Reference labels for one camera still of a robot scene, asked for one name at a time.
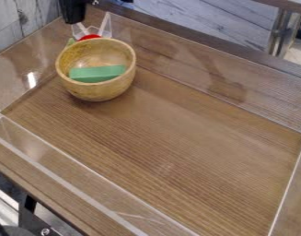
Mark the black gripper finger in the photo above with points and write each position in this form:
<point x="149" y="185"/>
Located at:
<point x="73" y="10"/>

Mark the red fruit with green leaf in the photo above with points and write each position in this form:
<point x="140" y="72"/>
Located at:
<point x="87" y="37"/>

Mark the wooden bowl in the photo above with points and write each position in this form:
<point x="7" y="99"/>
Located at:
<point x="96" y="52"/>

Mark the green rectangular block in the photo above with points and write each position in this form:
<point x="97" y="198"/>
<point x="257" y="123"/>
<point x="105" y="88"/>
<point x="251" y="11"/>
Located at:
<point x="96" y="73"/>

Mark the metal table leg background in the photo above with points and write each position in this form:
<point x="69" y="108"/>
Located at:
<point x="283" y="33"/>

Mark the clear acrylic corner bracket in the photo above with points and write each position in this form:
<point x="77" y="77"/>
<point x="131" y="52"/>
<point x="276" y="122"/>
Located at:
<point x="103" y="30"/>

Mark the clear acrylic tray wall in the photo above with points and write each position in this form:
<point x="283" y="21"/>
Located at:
<point x="95" y="205"/>

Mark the black table leg bracket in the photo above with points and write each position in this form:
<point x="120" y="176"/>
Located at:
<point x="29" y="221"/>

